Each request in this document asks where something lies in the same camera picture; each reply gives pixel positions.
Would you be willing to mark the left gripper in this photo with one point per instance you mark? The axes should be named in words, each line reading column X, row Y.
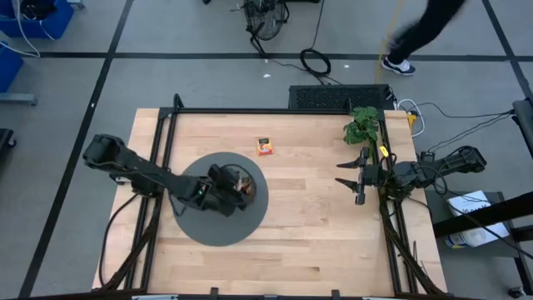
column 225, row 191

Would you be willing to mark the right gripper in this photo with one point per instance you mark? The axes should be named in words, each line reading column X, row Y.
column 370, row 175

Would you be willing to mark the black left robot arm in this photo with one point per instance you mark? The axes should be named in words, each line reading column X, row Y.
column 145, row 173

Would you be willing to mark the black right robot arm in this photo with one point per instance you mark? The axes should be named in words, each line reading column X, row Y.
column 441, row 168

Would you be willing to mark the round grey mat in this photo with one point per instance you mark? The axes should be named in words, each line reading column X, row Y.
column 216, row 229

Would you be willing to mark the yellow tag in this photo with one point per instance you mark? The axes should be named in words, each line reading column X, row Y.
column 383, row 151

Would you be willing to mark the green potted plant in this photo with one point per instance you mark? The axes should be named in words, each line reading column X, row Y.
column 362, row 125

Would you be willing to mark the black perforated computer case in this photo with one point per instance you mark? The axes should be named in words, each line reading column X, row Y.
column 333, row 98

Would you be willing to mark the yellow connector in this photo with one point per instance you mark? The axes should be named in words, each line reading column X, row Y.
column 411, row 118

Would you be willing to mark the dark grey side table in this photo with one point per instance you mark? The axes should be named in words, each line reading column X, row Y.
column 437, row 208

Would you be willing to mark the white paper sheet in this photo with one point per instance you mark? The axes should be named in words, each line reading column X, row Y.
column 466, row 204

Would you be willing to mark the black beam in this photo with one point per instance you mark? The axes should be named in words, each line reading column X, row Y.
column 479, row 215

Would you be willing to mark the person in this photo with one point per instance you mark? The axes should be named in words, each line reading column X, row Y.
column 424, row 29

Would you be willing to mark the black floor fan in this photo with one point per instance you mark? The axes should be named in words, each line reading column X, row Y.
column 264, row 18

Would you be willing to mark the black caster wheel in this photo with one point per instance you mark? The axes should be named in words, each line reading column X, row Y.
column 517, row 292

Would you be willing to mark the grey metal base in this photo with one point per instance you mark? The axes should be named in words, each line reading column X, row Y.
column 18, row 99

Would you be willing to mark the black cart leg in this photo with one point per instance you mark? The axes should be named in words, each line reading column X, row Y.
column 5, row 137

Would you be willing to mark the blue plastic bin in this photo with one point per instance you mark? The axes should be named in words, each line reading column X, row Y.
column 10, row 68
column 58, row 21

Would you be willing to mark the black bundle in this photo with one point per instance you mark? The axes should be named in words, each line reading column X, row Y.
column 37, row 8

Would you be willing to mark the black aluminium table frame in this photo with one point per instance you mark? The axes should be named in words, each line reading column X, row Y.
column 250, row 111

